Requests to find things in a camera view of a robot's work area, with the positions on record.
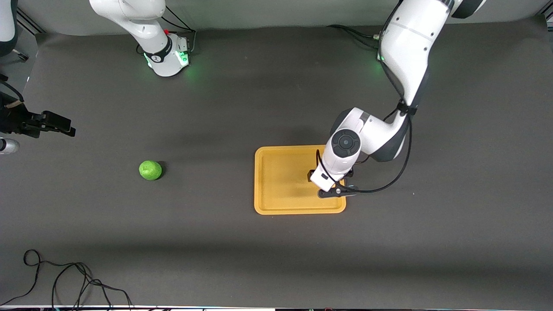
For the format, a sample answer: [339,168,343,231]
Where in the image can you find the black aluminium frame rail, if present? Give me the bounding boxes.
[16,9,45,36]

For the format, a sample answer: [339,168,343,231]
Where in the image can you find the green apple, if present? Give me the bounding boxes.
[139,160,163,181]

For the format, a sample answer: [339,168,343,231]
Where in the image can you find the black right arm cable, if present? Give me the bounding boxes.
[0,74,25,104]

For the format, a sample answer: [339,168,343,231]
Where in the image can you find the black loose table cable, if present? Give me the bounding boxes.
[0,249,132,310]

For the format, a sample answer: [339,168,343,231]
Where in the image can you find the black right base cables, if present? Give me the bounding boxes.
[161,5,197,54]

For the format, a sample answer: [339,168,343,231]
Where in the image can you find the black base cables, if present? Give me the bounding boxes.
[327,25,385,49]
[161,5,197,54]

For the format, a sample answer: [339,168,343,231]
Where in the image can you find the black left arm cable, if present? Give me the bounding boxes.
[316,102,413,194]

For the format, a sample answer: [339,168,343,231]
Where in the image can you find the yellow plastic tray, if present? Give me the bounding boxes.
[254,145,346,215]

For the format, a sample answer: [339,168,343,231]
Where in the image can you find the black left base cables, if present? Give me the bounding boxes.
[327,25,385,49]

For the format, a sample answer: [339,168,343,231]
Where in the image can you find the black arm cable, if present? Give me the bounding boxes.
[0,74,25,104]
[316,102,413,194]

